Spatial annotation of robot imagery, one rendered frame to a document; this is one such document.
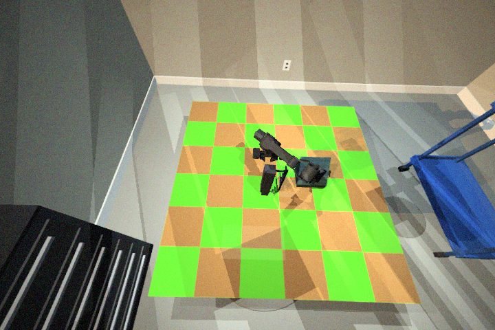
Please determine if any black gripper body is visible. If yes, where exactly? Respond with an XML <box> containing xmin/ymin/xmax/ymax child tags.
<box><xmin>252</xmin><ymin>148</ymin><xmax>278</xmax><ymax>159</ymax></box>

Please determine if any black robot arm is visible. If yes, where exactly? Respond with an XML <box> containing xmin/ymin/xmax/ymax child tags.
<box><xmin>254</xmin><ymin>129</ymin><xmax>326</xmax><ymax>184</ymax></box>

